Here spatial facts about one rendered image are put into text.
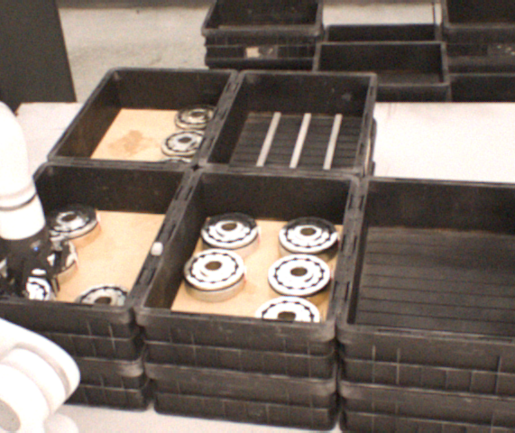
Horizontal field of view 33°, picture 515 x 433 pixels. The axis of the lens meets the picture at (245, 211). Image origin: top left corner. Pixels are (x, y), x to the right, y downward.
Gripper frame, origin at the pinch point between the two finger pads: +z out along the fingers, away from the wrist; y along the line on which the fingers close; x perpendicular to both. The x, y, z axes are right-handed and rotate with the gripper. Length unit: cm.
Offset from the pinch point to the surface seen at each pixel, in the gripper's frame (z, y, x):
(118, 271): 2.2, 14.0, -2.0
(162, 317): -7.5, 7.3, -27.0
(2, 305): -7.2, -8.6, -7.2
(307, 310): -0.9, 28.1, -35.1
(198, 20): 84, 205, 242
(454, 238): 2, 62, -36
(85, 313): -6.9, -0.3, -17.6
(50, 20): 27, 90, 169
